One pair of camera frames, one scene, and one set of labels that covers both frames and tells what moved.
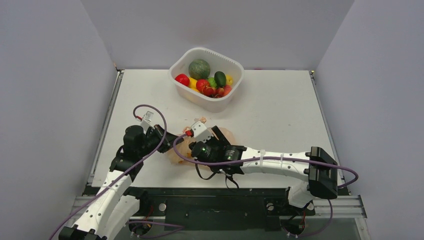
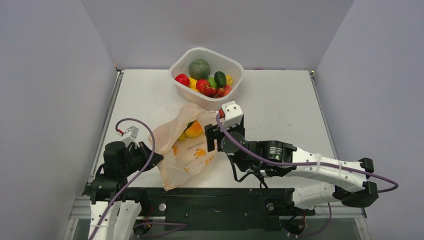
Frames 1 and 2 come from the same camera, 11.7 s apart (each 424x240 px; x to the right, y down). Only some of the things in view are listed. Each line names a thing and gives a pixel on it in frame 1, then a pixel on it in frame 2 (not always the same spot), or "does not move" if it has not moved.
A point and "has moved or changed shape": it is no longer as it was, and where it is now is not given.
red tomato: [182, 79] does not move
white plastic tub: [188, 98] does not move
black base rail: [217, 209] does not move
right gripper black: [218, 142] → [211, 136]
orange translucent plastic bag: [183, 144] has moved or changed shape
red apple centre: [201, 84] does not move
